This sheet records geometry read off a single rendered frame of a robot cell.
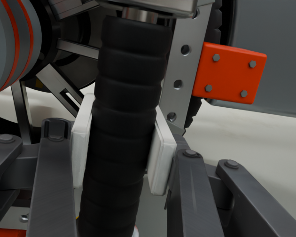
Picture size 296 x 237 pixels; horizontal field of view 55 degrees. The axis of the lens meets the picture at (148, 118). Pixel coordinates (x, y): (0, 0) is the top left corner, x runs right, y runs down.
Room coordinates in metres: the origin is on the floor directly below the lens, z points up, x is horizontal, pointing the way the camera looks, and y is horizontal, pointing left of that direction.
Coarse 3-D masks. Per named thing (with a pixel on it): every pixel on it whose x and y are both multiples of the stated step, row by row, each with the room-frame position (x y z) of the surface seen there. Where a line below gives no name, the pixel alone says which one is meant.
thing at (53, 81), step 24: (48, 0) 0.44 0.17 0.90; (72, 0) 0.44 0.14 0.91; (48, 24) 0.48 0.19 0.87; (48, 48) 0.48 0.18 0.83; (72, 48) 0.45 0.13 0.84; (96, 48) 0.45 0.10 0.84; (48, 72) 0.44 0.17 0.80; (24, 96) 0.44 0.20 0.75; (72, 96) 0.45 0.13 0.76; (0, 120) 0.61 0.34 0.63; (24, 120) 0.43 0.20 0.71; (24, 144) 0.44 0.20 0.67
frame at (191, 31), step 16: (208, 0) 0.37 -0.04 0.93; (192, 16) 0.41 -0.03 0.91; (208, 16) 0.37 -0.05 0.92; (176, 32) 0.36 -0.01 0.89; (192, 32) 0.37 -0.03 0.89; (176, 48) 0.37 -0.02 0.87; (192, 48) 0.37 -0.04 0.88; (176, 64) 0.37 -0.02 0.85; (192, 64) 0.37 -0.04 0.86; (176, 80) 0.41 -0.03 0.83; (192, 80) 0.37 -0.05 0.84; (160, 96) 0.37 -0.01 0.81; (176, 96) 0.37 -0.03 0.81; (176, 112) 0.37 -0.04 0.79; (176, 128) 0.37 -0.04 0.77; (80, 192) 0.35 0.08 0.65; (16, 208) 0.34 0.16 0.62; (0, 224) 0.33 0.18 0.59; (16, 224) 0.34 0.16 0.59
